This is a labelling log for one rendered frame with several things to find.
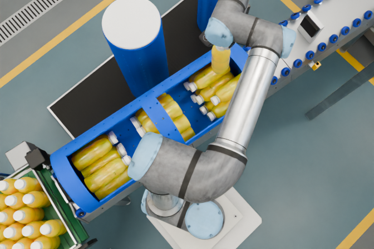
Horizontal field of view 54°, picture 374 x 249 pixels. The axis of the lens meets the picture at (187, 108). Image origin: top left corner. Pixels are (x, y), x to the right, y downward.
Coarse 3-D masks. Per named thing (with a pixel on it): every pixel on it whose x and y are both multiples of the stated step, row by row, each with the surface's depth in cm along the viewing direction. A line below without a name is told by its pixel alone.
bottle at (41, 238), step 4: (40, 236) 148; (44, 236) 148; (56, 236) 157; (36, 240) 144; (40, 240) 144; (44, 240) 145; (48, 240) 147; (52, 240) 151; (56, 240) 155; (60, 240) 159; (44, 244) 144; (48, 244) 146; (52, 244) 150; (56, 244) 154; (44, 248) 144; (48, 248) 146; (52, 248) 151; (56, 248) 157
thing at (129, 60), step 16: (160, 16) 175; (160, 32) 174; (112, 48) 176; (144, 48) 171; (160, 48) 186; (128, 64) 188; (144, 64) 188; (160, 64) 202; (128, 80) 219; (144, 80) 210; (160, 80) 222
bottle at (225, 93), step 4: (236, 76) 156; (232, 80) 155; (236, 80) 154; (224, 84) 155; (228, 84) 154; (232, 84) 153; (236, 84) 153; (220, 88) 154; (224, 88) 153; (228, 88) 152; (232, 88) 153; (216, 92) 154; (220, 92) 153; (224, 92) 152; (228, 92) 152; (232, 92) 153; (216, 96) 153; (220, 96) 153; (224, 96) 152; (228, 96) 153; (220, 100) 154; (224, 100) 153; (228, 100) 154
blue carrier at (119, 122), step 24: (240, 48) 148; (192, 72) 147; (240, 72) 164; (144, 96) 147; (120, 120) 142; (168, 120) 140; (192, 120) 167; (216, 120) 150; (72, 144) 142; (72, 168) 135; (72, 192) 134
